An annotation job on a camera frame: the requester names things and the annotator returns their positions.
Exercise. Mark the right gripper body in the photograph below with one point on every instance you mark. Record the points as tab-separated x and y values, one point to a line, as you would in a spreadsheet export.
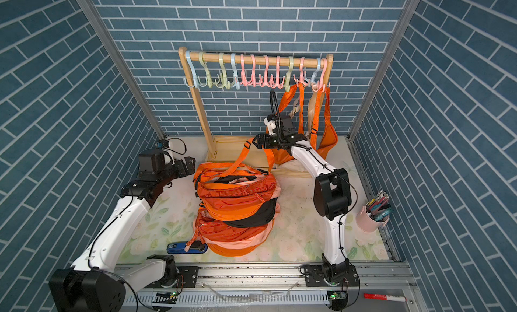
274	142

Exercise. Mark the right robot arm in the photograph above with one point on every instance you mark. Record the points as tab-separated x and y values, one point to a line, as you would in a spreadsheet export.
332	195

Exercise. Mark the large pink sling bag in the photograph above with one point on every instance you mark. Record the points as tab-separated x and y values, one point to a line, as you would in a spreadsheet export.
243	244

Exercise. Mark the green hook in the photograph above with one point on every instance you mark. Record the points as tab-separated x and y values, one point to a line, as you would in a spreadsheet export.
209	82
224	83

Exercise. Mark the dark red-orange bag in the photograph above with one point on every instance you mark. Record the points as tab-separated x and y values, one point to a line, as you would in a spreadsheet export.
205	227

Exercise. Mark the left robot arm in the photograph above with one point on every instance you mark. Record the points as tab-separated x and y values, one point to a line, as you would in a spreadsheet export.
91	283

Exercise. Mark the red white marker pen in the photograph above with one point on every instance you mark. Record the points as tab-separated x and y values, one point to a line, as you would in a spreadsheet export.
385	297

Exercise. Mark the blue black stapler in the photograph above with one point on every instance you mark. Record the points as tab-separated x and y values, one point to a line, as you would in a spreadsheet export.
178	248

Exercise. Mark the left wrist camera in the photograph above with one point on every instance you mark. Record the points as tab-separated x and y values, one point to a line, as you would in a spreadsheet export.
167	151

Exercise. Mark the wooden hanging rack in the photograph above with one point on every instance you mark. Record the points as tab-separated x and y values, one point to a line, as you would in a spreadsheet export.
268	72

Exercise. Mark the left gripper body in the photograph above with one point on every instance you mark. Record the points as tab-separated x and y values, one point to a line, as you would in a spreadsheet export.
179	170

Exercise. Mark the pink pen cup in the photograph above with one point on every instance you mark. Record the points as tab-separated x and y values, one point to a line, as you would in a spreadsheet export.
376	213

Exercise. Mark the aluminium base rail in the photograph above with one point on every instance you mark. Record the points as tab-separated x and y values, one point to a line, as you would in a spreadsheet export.
207	285

